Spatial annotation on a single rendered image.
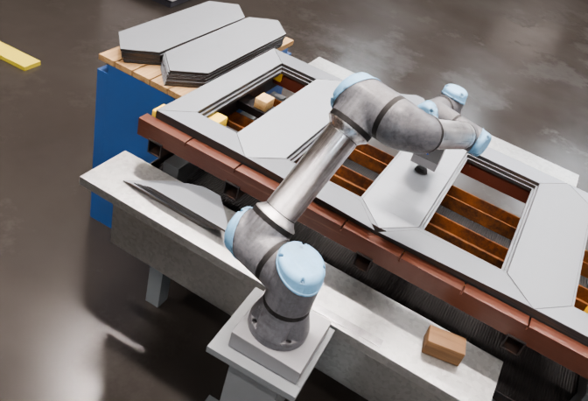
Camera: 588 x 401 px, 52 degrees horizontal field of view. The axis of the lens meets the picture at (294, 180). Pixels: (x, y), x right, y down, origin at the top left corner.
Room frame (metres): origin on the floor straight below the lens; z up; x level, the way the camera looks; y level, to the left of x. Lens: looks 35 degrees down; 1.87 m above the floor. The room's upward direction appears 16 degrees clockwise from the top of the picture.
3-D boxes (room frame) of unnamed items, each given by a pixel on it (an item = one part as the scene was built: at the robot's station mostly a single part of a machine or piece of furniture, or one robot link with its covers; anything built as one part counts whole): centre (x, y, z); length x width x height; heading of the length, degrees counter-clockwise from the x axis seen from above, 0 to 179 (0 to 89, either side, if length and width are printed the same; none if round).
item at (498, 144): (2.25, -0.48, 0.74); 1.20 x 0.26 x 0.03; 71
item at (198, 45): (2.27, 0.49, 0.82); 0.80 x 0.40 x 0.06; 161
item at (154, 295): (1.61, 0.39, 0.34); 0.06 x 0.06 x 0.68; 71
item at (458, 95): (1.69, -0.38, 1.10); 0.09 x 0.08 x 0.11; 145
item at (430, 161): (1.70, -0.39, 0.95); 0.10 x 0.09 x 0.16; 162
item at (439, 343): (1.12, -0.50, 0.71); 0.10 x 0.06 x 0.05; 83
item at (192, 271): (1.35, -0.05, 0.48); 1.30 x 0.04 x 0.35; 71
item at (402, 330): (1.27, -0.03, 0.67); 1.30 x 0.20 x 0.03; 71
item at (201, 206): (1.42, 0.30, 0.70); 0.39 x 0.12 x 0.04; 71
